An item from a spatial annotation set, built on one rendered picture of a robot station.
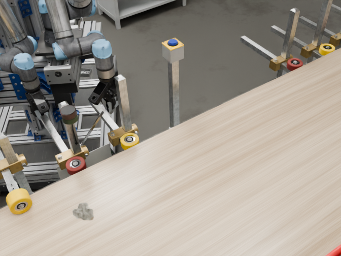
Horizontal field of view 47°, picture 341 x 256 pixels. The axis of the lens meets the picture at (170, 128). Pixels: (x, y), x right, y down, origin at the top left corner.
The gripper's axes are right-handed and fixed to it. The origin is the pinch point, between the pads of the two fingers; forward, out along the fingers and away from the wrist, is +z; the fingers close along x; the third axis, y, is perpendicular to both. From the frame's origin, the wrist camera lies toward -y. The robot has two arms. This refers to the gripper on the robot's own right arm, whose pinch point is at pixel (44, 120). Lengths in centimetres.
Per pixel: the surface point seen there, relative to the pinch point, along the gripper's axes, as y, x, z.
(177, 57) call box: -36, -55, -34
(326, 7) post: -33, -152, -27
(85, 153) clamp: -34.6, -6.8, -2.8
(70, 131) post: -33.8, -3.3, -17.7
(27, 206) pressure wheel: -53, 23, -10
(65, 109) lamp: -36.1, -3.4, -31.3
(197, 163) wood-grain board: -70, -41, -7
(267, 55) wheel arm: -24, -123, -3
